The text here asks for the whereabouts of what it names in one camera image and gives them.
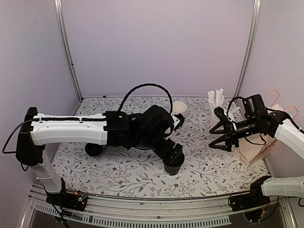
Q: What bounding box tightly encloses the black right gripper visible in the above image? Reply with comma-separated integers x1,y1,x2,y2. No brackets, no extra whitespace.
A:
209,116,259,152

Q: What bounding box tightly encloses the paper takeout bag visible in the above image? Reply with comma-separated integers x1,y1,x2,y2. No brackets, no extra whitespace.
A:
236,89,299,168

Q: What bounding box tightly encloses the stack of black paper cups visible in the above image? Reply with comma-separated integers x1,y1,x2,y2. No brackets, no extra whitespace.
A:
172,101,188,117

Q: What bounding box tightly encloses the single black paper cup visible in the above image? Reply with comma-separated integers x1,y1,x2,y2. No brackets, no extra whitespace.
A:
164,164,181,176

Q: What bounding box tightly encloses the stack of black cup lids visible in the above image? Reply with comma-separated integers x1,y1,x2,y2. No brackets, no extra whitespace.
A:
85,143,103,157

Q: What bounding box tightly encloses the single black cup lid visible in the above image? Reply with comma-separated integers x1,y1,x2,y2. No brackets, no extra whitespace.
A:
163,156,184,167

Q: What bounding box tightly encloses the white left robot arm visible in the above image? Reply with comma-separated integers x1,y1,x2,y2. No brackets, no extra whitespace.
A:
16,105,185,206

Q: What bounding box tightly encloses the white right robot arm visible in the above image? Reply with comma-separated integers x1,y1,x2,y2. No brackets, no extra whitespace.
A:
209,94,304,207

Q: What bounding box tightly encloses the white cup with straws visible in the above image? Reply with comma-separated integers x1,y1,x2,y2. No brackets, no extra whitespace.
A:
207,88,240,121

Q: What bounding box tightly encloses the floral tablecloth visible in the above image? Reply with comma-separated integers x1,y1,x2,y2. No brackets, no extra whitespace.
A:
52,97,268,199

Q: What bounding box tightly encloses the black right gripper camera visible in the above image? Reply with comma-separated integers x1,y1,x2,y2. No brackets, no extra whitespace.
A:
214,107,235,127

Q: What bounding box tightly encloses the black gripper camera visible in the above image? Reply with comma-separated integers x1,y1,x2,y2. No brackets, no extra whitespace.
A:
172,114,185,131
214,107,235,127

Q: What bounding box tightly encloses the black left gripper camera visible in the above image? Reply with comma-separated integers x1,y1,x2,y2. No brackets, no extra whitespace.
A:
172,114,185,131

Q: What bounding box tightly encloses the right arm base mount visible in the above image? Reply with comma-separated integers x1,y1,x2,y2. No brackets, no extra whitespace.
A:
228,183,271,223

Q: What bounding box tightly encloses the aluminium front rail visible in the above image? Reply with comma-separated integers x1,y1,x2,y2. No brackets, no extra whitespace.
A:
22,184,297,228

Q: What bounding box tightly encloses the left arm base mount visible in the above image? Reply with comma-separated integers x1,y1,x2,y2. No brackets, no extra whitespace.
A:
46,190,87,211

